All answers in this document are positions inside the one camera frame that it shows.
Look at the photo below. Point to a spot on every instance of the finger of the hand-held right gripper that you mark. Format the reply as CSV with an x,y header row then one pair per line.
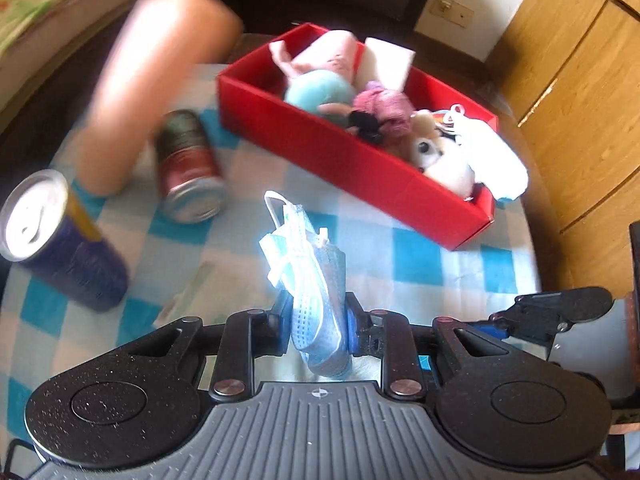
x,y
565,307

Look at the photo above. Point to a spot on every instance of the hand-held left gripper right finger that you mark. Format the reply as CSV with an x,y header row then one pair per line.
x,y
351,332

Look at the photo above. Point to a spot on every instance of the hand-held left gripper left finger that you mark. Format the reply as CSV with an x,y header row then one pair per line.
x,y
281,320

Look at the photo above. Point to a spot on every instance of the blue face mask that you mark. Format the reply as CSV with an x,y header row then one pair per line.
x,y
315,300

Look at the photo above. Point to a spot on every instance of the white plush toy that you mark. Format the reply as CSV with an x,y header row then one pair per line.
x,y
447,165

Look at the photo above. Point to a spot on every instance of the red cardboard box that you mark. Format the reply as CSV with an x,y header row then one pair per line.
x,y
320,135

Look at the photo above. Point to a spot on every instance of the purple fluffy cloth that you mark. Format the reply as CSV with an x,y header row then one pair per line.
x,y
385,107

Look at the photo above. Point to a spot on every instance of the blue checkered tablecloth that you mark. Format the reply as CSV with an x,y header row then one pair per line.
x,y
400,270

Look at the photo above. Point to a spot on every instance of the white cloth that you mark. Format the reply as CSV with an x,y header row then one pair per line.
x,y
492,155

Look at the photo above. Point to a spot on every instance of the dark drink can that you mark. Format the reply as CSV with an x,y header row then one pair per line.
x,y
185,160

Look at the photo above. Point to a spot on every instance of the blue and yellow drink can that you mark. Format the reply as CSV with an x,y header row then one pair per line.
x,y
75,260

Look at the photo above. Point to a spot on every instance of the wooden wardrobe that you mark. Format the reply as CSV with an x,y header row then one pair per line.
x,y
575,85

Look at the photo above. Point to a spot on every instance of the teal plush toy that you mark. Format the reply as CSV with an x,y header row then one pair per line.
x,y
317,90

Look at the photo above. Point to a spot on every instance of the pink plush toy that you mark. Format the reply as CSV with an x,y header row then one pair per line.
x,y
325,57

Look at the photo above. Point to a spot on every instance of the white sponge block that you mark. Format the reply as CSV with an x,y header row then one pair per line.
x,y
390,62

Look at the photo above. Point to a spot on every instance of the floral bed blanket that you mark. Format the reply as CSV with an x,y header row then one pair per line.
x,y
50,0

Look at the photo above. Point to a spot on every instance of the wall socket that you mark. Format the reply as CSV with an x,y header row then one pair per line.
x,y
452,11

